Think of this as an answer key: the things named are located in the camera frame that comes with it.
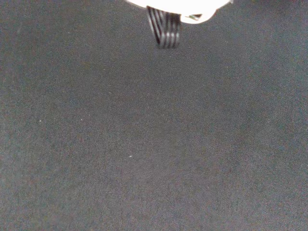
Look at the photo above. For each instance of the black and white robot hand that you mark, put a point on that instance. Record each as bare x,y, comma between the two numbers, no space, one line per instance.
166,29

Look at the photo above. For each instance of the black cloth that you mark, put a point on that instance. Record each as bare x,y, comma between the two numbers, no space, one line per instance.
154,134

